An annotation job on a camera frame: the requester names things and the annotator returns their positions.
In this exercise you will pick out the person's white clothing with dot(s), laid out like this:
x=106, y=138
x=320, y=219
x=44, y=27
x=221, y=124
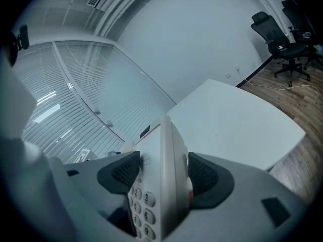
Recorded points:
x=22, y=175

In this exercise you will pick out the glass partition with blinds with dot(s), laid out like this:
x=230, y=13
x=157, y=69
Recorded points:
x=83, y=84

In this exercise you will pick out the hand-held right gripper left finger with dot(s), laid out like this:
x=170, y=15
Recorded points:
x=118, y=171

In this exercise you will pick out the grey push-button telephone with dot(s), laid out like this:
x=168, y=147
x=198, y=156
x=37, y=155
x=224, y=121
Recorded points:
x=166, y=165

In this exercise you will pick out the white wall socket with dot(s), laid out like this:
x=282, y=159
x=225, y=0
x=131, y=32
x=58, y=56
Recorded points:
x=237, y=67
x=228, y=75

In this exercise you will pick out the white table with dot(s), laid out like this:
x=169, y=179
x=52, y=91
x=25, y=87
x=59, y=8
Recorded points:
x=227, y=120

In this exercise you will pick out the black mesh office chair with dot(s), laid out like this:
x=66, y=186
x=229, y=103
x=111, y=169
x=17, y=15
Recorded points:
x=280, y=41
x=297, y=16

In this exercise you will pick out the black head-worn device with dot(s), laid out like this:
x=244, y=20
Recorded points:
x=24, y=37

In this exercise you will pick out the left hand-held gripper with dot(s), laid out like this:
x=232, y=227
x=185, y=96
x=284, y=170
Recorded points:
x=84, y=156

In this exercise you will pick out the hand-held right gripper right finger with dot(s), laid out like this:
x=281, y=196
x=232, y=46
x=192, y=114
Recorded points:
x=227, y=185

